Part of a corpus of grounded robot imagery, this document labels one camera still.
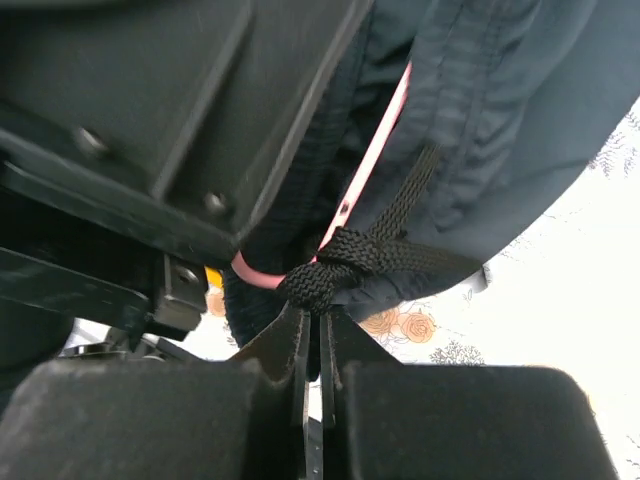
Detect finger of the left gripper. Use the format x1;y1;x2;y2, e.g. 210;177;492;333
1;1;371;266

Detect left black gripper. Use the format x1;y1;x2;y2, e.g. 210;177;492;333
1;190;208;390

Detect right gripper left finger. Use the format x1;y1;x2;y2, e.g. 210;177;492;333
1;307;310;479

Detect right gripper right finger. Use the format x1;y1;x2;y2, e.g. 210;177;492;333
319;309;616;480

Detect dark navy shorts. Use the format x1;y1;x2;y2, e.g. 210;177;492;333
222;0;640;351

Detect yellow plastic tray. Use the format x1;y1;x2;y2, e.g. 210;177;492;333
205;267;223;289

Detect floral table mat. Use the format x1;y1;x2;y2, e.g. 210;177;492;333
64;99;640;480

